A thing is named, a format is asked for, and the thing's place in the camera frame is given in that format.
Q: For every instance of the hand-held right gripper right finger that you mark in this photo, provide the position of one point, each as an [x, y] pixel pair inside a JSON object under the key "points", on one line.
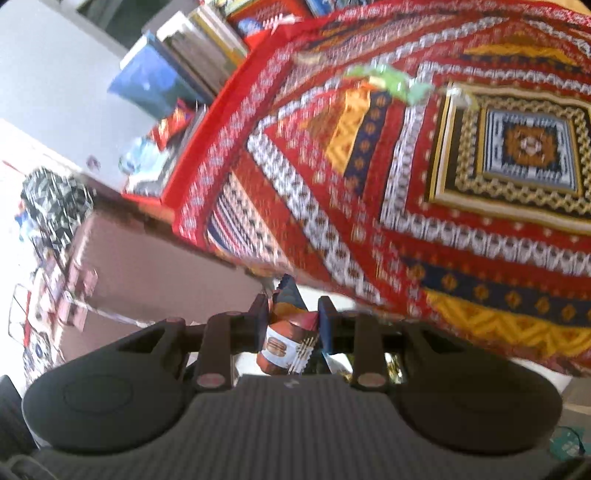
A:
{"points": [[325, 323]]}

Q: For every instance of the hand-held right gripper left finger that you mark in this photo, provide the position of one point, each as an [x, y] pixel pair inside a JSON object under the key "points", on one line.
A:
{"points": [[255, 321]]}

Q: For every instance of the burger print snack packet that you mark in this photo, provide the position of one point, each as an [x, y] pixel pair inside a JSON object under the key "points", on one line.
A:
{"points": [[286, 344]]}

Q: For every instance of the pink ribbed suitcase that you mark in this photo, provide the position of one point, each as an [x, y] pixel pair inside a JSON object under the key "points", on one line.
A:
{"points": [[152, 263]]}

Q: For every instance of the red patterned tablecloth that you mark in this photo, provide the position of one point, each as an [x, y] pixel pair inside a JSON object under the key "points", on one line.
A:
{"points": [[415, 184]]}

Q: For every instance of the red snack packet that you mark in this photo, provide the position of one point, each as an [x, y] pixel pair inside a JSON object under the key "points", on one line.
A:
{"points": [[173, 124]]}

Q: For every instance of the black white patterned bag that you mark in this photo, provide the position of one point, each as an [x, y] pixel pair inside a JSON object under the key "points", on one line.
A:
{"points": [[53, 203]]}

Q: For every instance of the green wrapper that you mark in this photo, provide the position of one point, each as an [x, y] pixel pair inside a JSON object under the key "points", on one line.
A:
{"points": [[392, 81]]}

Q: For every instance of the whitish wrapper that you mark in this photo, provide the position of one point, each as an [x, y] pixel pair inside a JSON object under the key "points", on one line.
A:
{"points": [[461, 98]]}

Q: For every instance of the yellowish wrapper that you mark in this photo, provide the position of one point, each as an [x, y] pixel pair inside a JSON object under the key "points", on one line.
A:
{"points": [[311, 57]]}

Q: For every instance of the stack of books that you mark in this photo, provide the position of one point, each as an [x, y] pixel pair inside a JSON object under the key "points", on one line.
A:
{"points": [[194, 50]]}

